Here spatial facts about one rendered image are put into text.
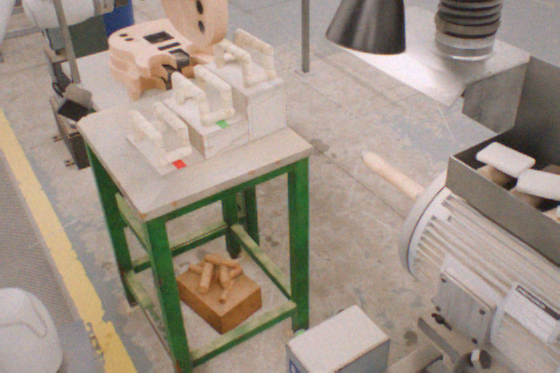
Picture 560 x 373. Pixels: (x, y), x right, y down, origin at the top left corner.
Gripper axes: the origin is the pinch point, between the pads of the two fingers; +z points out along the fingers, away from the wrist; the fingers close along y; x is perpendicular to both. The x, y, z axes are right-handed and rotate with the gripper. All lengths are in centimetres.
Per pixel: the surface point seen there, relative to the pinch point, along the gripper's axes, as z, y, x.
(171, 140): -9, -1, -51
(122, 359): -40, -8, -145
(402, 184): 1, 88, -19
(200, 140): -4.9, 12.1, -45.3
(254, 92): 14.1, 13.8, -34.4
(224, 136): 2.4, 14.0, -45.7
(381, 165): 2, 81, -18
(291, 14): 226, -258, -143
